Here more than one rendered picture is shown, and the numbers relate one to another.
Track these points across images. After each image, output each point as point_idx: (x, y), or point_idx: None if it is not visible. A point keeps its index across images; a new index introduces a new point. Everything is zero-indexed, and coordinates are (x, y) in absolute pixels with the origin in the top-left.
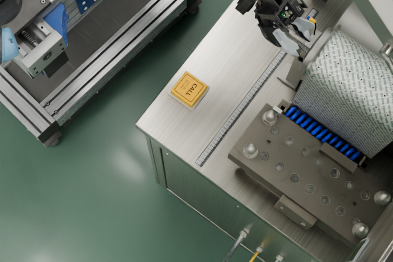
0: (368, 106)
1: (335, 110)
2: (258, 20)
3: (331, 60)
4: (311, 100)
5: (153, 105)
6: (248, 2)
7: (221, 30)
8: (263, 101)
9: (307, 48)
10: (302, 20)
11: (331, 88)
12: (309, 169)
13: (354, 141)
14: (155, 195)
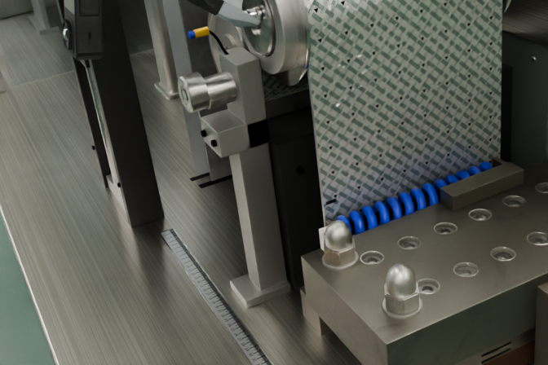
0: None
1: (396, 78)
2: None
3: None
4: (350, 131)
5: None
6: None
7: (81, 362)
8: (283, 340)
9: (254, 7)
10: None
11: None
12: (492, 230)
13: (459, 146)
14: None
